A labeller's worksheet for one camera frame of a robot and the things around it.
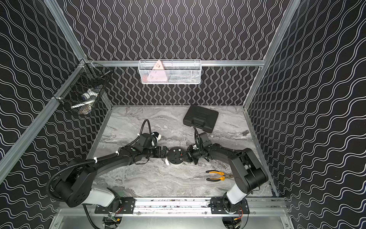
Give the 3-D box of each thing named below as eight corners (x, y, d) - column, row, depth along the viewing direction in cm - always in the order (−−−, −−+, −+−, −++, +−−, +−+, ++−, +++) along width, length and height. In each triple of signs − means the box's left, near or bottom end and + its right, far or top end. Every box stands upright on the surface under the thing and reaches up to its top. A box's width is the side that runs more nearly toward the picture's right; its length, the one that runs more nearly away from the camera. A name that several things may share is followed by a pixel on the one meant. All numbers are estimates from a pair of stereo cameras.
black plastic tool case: (182, 124, 111) (182, 119, 106) (192, 106, 123) (192, 101, 119) (212, 134, 105) (213, 130, 101) (219, 114, 117) (220, 110, 113)
